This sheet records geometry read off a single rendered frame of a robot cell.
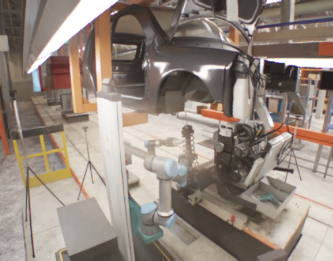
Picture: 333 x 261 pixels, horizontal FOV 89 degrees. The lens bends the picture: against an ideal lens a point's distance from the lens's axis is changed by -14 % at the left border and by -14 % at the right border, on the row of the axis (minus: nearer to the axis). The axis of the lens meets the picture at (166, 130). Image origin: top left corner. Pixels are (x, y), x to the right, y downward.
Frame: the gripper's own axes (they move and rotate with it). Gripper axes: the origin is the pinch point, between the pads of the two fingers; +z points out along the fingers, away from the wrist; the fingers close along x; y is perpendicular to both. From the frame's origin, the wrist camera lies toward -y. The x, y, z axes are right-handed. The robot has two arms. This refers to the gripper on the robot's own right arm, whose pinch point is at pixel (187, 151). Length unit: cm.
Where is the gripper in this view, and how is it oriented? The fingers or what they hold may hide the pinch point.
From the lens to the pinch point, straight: 182.5
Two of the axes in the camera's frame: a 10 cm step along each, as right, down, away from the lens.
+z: 2.0, -3.2, 9.2
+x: 2.5, 9.3, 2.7
